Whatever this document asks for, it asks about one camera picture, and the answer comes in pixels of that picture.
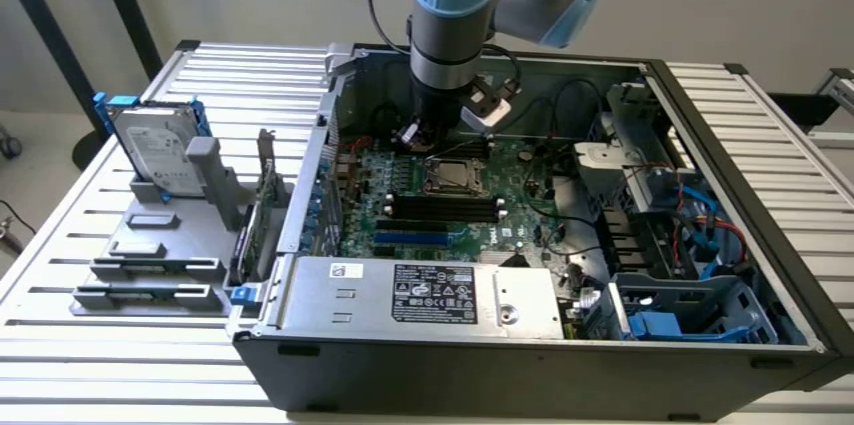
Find silver power supply unit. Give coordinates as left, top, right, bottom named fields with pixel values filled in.
left=273, top=256, right=568, bottom=341

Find black RAM slots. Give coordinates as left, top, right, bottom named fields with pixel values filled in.
left=383, top=191, right=508, bottom=222

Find blue plastic drive carrier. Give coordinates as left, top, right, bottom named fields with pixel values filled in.
left=626, top=311, right=684, bottom=342

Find silver metal bracket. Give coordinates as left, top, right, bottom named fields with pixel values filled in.
left=570, top=141, right=646, bottom=186

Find grey parts rack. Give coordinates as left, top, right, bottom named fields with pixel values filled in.
left=69, top=138, right=296, bottom=318

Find red wire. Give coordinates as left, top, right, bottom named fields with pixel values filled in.
left=671, top=184, right=750, bottom=271

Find blue expansion slot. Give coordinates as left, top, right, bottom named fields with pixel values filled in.
left=372, top=229, right=449, bottom=244

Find blue plastic latch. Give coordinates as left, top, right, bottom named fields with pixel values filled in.
left=228, top=283, right=260, bottom=307

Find blue wire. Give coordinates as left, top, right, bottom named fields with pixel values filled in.
left=672, top=183, right=735, bottom=280

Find thick black stand pole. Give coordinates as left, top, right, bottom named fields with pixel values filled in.
left=0, top=0, right=101, bottom=172

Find silver CPU chip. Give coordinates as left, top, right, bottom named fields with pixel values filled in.
left=129, top=213, right=177, bottom=229

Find grey metal disk bay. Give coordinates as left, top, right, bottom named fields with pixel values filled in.
left=586, top=80, right=708, bottom=216

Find aluminium profile frame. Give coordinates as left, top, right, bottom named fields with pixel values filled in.
left=807, top=66, right=854, bottom=137

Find green motherboard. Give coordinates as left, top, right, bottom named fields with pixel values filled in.
left=331, top=136, right=602, bottom=291

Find CPU socket with metal frame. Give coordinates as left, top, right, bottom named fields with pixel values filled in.
left=420, top=156, right=493, bottom=197

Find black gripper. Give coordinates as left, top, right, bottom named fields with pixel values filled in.
left=392, top=80, right=476, bottom=152

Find black open PC case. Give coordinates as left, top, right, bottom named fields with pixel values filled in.
left=224, top=42, right=843, bottom=415

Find hard disk in blue caddy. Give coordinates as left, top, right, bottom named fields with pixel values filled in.
left=90, top=91, right=213, bottom=199

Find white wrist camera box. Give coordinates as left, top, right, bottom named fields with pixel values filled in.
left=459, top=75, right=523, bottom=135

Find thin black stand pole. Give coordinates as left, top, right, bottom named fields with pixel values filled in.
left=96, top=0, right=164, bottom=82

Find green graphics card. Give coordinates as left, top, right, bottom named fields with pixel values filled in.
left=228, top=128, right=295, bottom=286

